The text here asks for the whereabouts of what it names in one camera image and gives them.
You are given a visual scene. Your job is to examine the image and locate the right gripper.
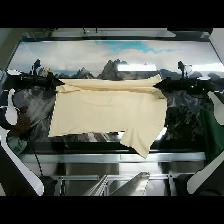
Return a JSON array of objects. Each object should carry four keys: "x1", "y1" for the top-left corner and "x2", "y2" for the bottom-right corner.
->
[{"x1": 153, "y1": 77, "x2": 188, "y2": 92}]

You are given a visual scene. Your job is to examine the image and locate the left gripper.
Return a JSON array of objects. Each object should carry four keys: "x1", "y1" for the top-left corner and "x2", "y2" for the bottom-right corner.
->
[{"x1": 42, "y1": 75, "x2": 66, "y2": 89}]

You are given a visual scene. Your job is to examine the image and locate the silver frame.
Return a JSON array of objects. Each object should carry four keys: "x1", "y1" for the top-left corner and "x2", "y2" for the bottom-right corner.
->
[{"x1": 19, "y1": 151, "x2": 208, "y2": 197}]

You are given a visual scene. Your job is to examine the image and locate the dark green garment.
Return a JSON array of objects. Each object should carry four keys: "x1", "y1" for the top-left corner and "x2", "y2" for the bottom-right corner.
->
[{"x1": 199, "y1": 107, "x2": 224, "y2": 165}]

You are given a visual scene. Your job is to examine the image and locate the cream T-shirt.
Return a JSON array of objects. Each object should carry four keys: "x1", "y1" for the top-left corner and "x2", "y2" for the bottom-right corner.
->
[{"x1": 48, "y1": 73, "x2": 168, "y2": 160}]

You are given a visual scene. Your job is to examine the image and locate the brown garment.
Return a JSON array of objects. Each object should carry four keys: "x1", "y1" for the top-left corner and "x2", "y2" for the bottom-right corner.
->
[{"x1": 7, "y1": 111, "x2": 35, "y2": 138}]

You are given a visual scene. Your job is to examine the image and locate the black cable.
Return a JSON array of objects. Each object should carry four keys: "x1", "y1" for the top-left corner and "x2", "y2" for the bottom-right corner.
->
[{"x1": 27, "y1": 139, "x2": 44, "y2": 178}]

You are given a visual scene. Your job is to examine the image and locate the grey-green garment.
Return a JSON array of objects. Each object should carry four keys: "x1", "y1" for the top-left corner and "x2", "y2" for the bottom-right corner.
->
[{"x1": 6, "y1": 134, "x2": 28, "y2": 156}]

